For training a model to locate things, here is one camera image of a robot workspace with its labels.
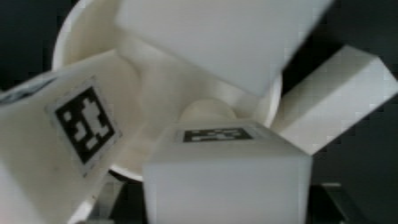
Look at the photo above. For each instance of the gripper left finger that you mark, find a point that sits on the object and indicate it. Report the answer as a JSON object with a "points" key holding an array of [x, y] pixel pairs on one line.
{"points": [[119, 207]]}

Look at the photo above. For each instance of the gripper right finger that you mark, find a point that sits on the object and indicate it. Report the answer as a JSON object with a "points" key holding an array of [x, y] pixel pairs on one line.
{"points": [[330, 207]]}

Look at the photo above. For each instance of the white stool leg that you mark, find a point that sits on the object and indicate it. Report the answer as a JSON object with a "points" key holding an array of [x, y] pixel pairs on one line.
{"points": [[225, 176], [234, 36], [69, 119]]}

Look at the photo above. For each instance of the white round stool seat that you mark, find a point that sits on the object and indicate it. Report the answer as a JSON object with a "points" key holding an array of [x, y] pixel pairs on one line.
{"points": [[174, 84]]}

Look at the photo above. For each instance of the white right barrier wall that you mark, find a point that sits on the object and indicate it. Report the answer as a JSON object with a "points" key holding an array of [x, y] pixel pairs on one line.
{"points": [[332, 99]]}

